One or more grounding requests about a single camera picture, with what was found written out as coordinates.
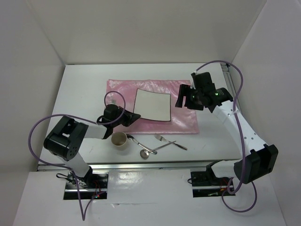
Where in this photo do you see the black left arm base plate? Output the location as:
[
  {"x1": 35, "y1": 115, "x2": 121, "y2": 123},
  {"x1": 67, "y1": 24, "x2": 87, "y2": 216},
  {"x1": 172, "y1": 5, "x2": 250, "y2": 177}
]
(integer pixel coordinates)
[{"x1": 56, "y1": 172, "x2": 109, "y2": 200}]

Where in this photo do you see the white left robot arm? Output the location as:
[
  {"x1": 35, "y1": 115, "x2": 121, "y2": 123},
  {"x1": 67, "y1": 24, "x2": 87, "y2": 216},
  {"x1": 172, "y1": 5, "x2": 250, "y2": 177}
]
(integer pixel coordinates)
[{"x1": 43, "y1": 104, "x2": 141, "y2": 188}]

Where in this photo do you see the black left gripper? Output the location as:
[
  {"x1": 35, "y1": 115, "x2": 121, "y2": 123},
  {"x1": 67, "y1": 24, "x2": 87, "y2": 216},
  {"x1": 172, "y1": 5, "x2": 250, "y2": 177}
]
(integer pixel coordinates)
[{"x1": 111, "y1": 105, "x2": 139, "y2": 127}]

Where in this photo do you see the pink rose satin cloth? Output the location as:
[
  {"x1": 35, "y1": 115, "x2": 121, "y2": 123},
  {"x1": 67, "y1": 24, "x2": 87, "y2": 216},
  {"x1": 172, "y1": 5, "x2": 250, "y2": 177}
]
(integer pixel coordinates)
[{"x1": 106, "y1": 80, "x2": 199, "y2": 134}]

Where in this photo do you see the silver table knife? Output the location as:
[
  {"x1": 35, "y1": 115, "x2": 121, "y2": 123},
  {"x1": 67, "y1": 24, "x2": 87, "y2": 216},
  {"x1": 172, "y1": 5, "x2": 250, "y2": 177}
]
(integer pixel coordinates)
[{"x1": 127, "y1": 134, "x2": 158, "y2": 154}]

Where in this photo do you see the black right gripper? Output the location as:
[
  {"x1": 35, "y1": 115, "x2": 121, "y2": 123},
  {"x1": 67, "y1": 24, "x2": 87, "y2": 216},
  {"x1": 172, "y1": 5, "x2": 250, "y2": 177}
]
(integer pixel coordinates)
[{"x1": 175, "y1": 83, "x2": 204, "y2": 111}]

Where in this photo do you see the white square plate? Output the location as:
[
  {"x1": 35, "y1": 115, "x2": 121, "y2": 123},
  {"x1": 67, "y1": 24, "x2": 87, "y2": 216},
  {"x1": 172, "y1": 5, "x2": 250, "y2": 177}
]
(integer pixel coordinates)
[{"x1": 133, "y1": 89, "x2": 171, "y2": 122}]

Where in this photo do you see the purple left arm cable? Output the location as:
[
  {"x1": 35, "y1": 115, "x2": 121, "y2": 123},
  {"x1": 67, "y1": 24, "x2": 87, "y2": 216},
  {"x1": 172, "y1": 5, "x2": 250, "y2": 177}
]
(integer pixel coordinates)
[{"x1": 28, "y1": 91, "x2": 127, "y2": 221}]

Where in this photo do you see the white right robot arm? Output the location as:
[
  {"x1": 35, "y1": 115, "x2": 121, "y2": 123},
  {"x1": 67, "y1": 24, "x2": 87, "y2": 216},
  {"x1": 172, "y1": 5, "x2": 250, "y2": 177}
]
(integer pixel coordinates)
[{"x1": 175, "y1": 72, "x2": 278, "y2": 185}]

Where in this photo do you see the beige paper cup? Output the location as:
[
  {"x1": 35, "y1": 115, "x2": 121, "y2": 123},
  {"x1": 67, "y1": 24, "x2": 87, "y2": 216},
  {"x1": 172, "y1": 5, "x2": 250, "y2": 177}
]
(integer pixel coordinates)
[{"x1": 111, "y1": 132, "x2": 127, "y2": 151}]

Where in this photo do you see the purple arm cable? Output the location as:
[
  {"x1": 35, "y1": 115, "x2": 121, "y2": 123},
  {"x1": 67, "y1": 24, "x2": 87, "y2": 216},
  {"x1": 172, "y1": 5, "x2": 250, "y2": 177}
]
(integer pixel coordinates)
[
  {"x1": 194, "y1": 60, "x2": 257, "y2": 212},
  {"x1": 28, "y1": 91, "x2": 127, "y2": 221}
]

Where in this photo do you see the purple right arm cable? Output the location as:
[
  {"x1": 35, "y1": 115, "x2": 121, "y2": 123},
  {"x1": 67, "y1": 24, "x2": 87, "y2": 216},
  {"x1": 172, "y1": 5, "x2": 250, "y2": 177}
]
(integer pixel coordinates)
[{"x1": 194, "y1": 60, "x2": 257, "y2": 212}]

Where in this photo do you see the aluminium right side rail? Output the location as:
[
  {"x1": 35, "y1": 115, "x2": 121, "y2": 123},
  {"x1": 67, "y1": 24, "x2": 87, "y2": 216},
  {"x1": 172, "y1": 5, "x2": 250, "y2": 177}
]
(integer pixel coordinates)
[{"x1": 220, "y1": 63, "x2": 236, "y2": 97}]

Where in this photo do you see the silver fork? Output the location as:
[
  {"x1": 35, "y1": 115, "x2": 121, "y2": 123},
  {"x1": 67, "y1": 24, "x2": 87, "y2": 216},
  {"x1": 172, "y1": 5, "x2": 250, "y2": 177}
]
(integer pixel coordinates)
[{"x1": 154, "y1": 134, "x2": 188, "y2": 150}]

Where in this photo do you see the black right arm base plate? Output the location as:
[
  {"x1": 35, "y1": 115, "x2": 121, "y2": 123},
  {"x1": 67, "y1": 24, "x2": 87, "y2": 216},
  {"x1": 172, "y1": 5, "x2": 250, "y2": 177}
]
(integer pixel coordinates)
[{"x1": 187, "y1": 171, "x2": 235, "y2": 198}]

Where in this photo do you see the silver spoon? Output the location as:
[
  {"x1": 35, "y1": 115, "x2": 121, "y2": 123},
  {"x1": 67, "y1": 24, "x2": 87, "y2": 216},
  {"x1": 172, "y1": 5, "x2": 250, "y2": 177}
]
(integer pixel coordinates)
[{"x1": 140, "y1": 141, "x2": 176, "y2": 160}]

